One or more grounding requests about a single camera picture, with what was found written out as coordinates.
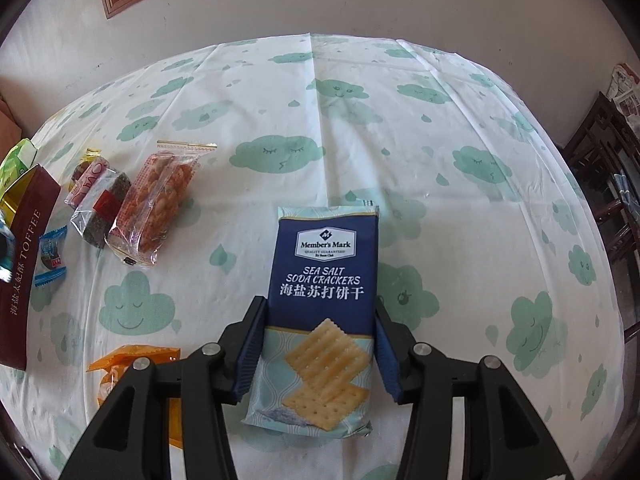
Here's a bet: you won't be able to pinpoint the blue soda crackers packet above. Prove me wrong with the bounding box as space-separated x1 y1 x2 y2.
243 202 378 439

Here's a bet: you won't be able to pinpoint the small blue candy packet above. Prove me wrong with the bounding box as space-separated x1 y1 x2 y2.
34 226 67 287

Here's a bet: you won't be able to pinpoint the grey dark snack packet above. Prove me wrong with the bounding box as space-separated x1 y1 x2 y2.
70 169 131 248

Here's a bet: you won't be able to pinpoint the clear bag orange peanuts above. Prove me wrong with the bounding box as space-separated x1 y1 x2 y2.
105 141 217 266

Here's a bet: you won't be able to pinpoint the orange snack packet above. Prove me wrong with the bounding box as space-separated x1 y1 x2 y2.
86 343 184 449

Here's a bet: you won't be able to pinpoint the cloud pattern tablecloth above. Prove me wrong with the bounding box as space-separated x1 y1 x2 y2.
1 35 624 479

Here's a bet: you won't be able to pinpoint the pink white candy packet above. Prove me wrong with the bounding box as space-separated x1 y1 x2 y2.
64 156 110 209

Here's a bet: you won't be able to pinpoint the yellow wrapped candy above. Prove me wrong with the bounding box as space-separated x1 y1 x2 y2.
67 148 101 191

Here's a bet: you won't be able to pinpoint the green tissue pack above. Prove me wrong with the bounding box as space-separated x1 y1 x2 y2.
0 139 38 194

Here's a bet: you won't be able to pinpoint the dark wooden chair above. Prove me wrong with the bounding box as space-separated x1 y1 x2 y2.
561 93 639 341

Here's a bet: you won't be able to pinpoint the pink cloth covered furniture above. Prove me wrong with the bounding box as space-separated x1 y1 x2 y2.
0 98 22 159

